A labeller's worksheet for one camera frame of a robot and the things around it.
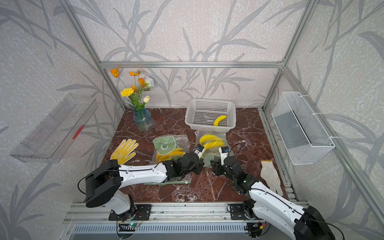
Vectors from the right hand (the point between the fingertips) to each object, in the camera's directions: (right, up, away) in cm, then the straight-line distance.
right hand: (213, 160), depth 83 cm
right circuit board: (+19, -31, -12) cm, 38 cm away
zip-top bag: (0, +4, +2) cm, 4 cm away
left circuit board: (-41, -29, -12) cm, 52 cm away
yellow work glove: (-57, +1, +10) cm, 58 cm away
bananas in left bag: (-22, +3, +9) cm, 24 cm away
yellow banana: (+6, +24, +27) cm, 36 cm away
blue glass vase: (-46, +23, +16) cm, 54 cm away
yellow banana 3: (0, +8, +8) cm, 11 cm away
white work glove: (+33, -9, +3) cm, 35 cm away
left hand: (-5, 0, -1) cm, 5 cm away
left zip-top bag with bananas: (-26, +5, +8) cm, 28 cm away
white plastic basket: (-7, +28, +25) cm, 38 cm away
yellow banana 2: (-3, +11, +15) cm, 19 cm away
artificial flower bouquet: (-48, +39, +7) cm, 62 cm away
